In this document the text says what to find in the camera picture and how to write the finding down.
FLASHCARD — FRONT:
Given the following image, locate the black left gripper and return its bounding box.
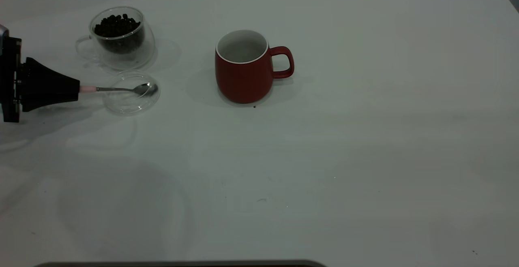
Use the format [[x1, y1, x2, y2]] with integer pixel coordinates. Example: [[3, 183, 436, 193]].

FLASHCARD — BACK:
[[0, 35, 80, 124]]

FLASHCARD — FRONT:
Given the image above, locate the metal spoon with pink handle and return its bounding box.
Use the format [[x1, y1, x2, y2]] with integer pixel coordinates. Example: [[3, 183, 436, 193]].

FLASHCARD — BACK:
[[79, 82, 158, 96]]

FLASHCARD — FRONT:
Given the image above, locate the red ceramic mug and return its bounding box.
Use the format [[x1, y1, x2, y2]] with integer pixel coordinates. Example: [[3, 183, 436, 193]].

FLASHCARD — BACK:
[[214, 30, 295, 105]]

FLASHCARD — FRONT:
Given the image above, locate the pile of coffee beans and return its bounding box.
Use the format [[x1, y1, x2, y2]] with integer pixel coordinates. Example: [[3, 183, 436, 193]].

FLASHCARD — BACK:
[[94, 14, 146, 55]]

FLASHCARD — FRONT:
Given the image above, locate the clear round glass saucer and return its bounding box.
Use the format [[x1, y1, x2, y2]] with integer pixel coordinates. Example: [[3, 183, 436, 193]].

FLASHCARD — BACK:
[[101, 70, 161, 116]]

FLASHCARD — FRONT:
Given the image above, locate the clear double-wall glass cup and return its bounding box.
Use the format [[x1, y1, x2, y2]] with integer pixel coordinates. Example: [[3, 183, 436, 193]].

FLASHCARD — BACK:
[[75, 6, 156, 71]]

